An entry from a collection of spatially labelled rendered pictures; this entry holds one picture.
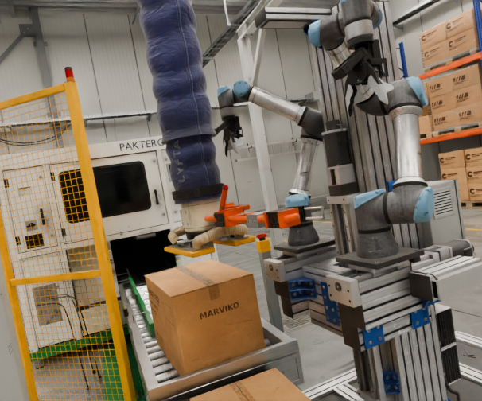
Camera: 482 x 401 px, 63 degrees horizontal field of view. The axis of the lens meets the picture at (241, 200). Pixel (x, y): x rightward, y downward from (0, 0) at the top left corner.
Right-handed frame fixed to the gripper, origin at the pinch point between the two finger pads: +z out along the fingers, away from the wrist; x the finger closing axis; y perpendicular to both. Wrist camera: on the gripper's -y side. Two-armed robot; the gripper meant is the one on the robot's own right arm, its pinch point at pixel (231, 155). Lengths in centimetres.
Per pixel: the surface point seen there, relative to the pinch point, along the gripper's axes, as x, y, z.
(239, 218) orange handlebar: -62, -28, 26
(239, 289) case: -21, -16, 63
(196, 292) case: -21, -37, 58
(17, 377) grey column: 50, -120, 95
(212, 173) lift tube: -33.3, -23.9, 8.3
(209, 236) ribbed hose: -44, -34, 33
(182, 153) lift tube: -31.9, -34.8, -1.3
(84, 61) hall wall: 856, 20, -343
